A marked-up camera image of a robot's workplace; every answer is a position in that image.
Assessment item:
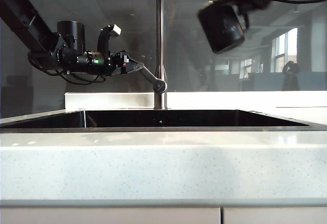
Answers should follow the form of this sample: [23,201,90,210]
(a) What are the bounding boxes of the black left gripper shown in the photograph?
[85,51,144,76]

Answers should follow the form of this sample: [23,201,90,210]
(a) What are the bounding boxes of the steel faucet lever handle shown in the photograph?
[139,64,168,94]

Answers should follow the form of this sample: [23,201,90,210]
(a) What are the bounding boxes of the black mug with white print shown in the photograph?
[198,0,250,55]

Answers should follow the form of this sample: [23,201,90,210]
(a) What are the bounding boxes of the steel sink faucet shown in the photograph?
[153,0,169,110]

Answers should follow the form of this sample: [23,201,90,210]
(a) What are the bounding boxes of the black sink basin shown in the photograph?
[0,109,327,133]

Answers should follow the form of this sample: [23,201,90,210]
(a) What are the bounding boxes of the white backsplash ledge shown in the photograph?
[63,90,327,111]

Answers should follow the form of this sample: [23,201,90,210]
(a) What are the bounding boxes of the wide beige cabinet door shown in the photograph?
[0,207,222,224]

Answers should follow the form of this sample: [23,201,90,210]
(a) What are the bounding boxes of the narrow beige cabinet door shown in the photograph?
[223,208,327,224]

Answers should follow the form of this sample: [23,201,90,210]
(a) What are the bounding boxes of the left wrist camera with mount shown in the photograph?
[96,24,122,56]

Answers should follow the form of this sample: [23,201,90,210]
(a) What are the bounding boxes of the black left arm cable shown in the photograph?
[28,53,107,85]

